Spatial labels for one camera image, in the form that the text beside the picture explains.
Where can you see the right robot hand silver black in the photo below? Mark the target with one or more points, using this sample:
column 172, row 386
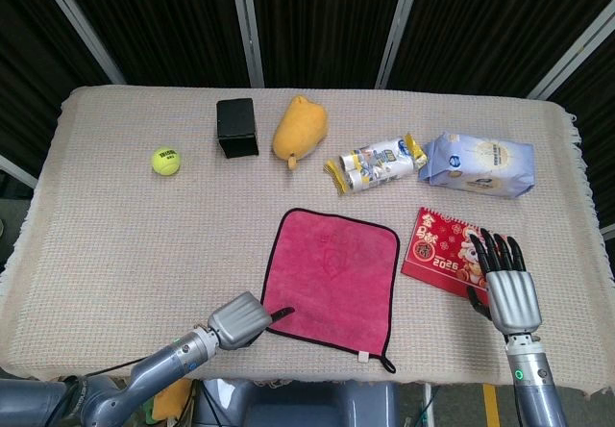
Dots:
column 514, row 302

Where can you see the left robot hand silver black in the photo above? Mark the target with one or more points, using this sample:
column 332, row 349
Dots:
column 238, row 321

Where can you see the pink cloth with black trim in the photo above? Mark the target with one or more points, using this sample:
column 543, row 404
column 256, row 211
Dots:
column 336, row 273

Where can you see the left robot arm grey-blue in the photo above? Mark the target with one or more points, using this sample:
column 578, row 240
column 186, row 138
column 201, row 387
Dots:
column 154, row 369

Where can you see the red 2026 desk calendar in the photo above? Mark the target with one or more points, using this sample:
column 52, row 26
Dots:
column 437, row 254

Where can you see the orange plush on floor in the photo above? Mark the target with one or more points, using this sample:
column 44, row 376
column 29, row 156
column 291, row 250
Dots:
column 173, row 398

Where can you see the grey-blue robot torso base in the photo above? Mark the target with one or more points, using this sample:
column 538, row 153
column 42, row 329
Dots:
column 298, row 408

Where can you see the beige woven tablecloth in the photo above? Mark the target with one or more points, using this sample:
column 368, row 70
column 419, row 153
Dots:
column 144, row 254

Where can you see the white table leg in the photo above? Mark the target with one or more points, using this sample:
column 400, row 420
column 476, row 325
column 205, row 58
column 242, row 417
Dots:
column 427, row 405

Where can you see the blue snack bag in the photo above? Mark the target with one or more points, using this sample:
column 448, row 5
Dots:
column 480, row 165

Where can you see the yellow-green tennis ball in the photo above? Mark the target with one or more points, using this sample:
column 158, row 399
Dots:
column 166, row 161

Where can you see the white yellow bag roll pack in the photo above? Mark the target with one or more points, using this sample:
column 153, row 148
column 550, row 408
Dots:
column 379, row 162

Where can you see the black cube box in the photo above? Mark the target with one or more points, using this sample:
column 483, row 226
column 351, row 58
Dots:
column 236, row 126

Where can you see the orange plush toy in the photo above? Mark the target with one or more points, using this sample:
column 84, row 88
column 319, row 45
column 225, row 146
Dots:
column 298, row 129

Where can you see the aluminium frame post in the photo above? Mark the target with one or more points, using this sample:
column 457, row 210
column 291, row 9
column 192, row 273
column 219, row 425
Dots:
column 572, row 54
column 399, row 28
column 607, row 233
column 17, row 169
column 79, row 23
column 247, row 28

